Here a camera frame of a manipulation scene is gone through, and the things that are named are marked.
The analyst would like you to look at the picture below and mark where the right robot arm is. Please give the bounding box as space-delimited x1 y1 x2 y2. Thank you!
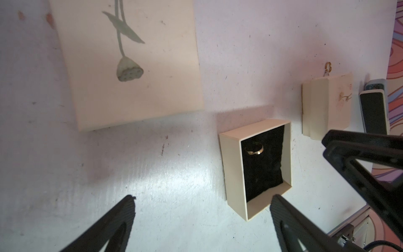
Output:
322 130 403 252

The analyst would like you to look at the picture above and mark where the grey stapler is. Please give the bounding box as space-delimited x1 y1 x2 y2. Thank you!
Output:
359 79 390 135

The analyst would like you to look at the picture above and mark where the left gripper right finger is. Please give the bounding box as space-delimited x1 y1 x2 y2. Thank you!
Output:
270 194 363 252

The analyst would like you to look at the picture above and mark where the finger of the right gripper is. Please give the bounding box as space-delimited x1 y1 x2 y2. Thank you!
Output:
322 130 403 239

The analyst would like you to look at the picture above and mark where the thin gold band ring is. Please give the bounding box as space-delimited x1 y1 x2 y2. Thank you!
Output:
245 142 264 155

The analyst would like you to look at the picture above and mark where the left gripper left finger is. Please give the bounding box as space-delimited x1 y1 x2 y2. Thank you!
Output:
62 195 136 252

